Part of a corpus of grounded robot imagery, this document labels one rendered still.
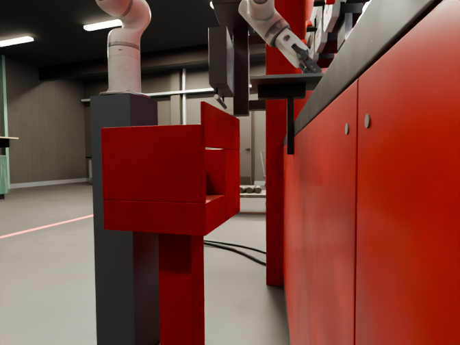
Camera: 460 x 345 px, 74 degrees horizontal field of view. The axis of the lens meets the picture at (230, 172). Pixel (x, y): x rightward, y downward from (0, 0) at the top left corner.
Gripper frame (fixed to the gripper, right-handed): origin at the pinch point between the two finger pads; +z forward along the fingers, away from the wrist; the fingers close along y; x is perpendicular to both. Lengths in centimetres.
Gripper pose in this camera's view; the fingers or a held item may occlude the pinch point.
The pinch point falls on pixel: (313, 72)
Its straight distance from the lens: 102.6
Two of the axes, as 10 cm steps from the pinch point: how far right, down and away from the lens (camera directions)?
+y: 2.0, -0.5, 9.8
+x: -7.4, 6.5, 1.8
